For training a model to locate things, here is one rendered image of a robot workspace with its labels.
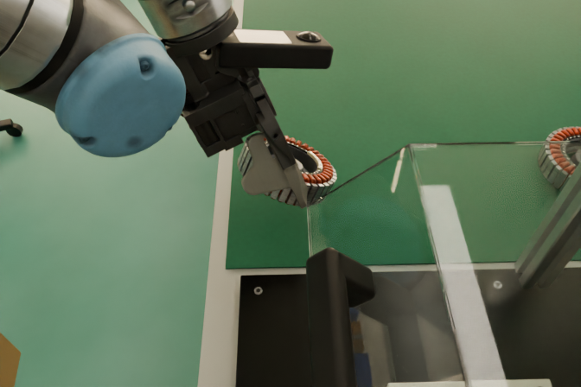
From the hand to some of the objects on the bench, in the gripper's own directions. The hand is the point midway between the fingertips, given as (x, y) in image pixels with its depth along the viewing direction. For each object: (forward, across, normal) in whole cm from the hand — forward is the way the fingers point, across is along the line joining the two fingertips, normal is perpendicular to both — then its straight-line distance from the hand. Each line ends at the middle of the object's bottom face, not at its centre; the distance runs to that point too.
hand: (290, 169), depth 59 cm
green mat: (+17, -12, +41) cm, 46 cm away
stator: (+19, +4, +35) cm, 40 cm away
